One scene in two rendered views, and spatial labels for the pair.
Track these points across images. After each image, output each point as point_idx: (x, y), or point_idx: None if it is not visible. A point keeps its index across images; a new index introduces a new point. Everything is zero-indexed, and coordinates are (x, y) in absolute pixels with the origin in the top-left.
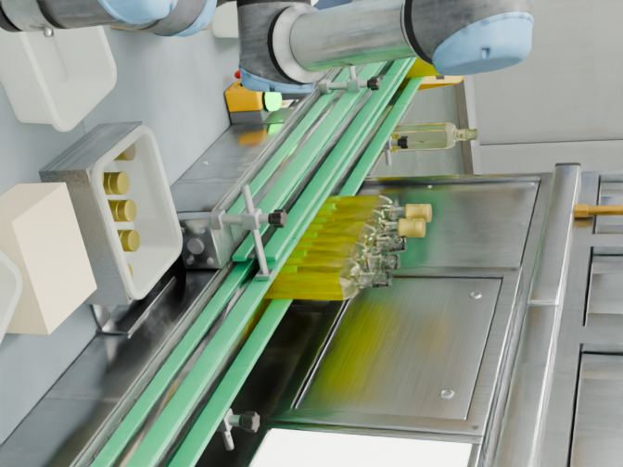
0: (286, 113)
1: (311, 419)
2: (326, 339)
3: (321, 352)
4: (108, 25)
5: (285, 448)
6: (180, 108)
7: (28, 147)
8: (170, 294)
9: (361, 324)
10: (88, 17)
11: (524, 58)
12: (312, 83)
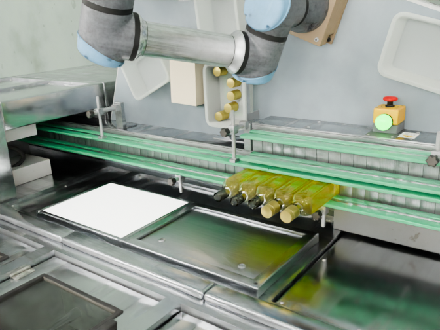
0: (382, 135)
1: (182, 209)
2: (243, 219)
3: (234, 218)
4: None
5: (171, 203)
6: (327, 88)
7: None
8: (236, 143)
9: (248, 230)
10: None
11: (88, 59)
12: (239, 77)
